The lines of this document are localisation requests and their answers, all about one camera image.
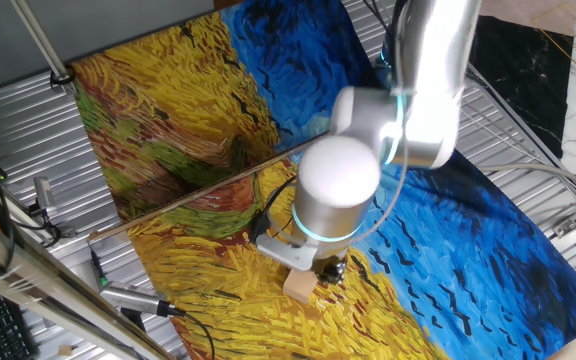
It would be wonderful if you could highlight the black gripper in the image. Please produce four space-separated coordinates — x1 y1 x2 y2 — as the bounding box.
312 252 349 286

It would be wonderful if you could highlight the light wooden block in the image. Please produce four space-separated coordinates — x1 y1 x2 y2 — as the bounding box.
282 268 319 305

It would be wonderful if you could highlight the brown cardboard board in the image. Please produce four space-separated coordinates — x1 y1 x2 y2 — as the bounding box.
87 130 332 244

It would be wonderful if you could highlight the painted wheat field cloth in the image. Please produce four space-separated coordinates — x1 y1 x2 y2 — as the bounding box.
70 0 576 360

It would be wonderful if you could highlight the black marble board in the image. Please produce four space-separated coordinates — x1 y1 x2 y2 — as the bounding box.
467 14 575 160

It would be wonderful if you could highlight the silver metal pole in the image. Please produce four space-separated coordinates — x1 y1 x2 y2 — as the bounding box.
10 0 77 96

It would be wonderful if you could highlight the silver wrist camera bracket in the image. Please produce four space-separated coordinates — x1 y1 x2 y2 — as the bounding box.
255 232 319 274

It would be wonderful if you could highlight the black round cable connector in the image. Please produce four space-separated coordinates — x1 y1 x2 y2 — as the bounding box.
249 209 272 245

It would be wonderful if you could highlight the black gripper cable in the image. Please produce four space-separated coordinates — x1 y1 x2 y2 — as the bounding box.
250 174 299 241

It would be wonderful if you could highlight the black camera cable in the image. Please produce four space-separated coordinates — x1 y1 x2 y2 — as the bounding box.
165 303 218 360

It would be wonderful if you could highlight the silver ribbed camera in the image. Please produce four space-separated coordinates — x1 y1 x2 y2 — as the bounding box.
98 279 172 319

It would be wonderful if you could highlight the grey cable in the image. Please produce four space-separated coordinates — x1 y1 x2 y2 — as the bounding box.
472 163 576 201

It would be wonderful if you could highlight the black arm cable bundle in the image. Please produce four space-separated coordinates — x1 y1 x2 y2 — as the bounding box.
362 0 409 36

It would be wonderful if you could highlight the aluminium frame bar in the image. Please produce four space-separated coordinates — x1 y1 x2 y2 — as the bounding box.
0 207 174 360

